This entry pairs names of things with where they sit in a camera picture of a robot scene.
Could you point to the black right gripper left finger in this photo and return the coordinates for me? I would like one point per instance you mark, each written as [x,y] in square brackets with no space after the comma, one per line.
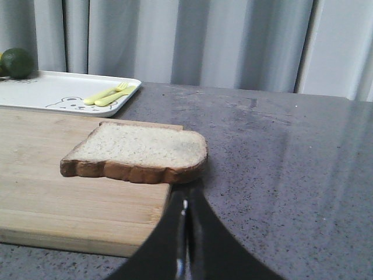
[163,254]

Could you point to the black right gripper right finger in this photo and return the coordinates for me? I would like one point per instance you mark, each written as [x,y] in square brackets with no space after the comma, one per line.
[213,252]

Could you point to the white bread slice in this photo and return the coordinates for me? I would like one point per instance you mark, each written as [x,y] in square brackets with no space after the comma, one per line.
[138,154]

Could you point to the white bear tray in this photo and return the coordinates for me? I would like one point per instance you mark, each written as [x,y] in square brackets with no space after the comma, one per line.
[62,92]

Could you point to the wooden cutting board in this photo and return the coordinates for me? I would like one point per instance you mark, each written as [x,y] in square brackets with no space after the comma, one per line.
[40,207]

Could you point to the yellow plastic knife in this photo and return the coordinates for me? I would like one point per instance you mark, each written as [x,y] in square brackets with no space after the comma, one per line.
[109,99]

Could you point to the yellow plastic fork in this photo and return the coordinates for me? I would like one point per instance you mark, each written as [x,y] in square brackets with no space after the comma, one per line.
[90,100]

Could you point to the grey curtain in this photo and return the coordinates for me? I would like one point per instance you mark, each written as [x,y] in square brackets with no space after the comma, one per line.
[307,47]

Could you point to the green lime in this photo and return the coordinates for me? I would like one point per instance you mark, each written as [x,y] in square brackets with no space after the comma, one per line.
[17,63]

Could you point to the yellow lemon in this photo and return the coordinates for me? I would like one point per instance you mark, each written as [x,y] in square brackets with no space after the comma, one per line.
[1,69]

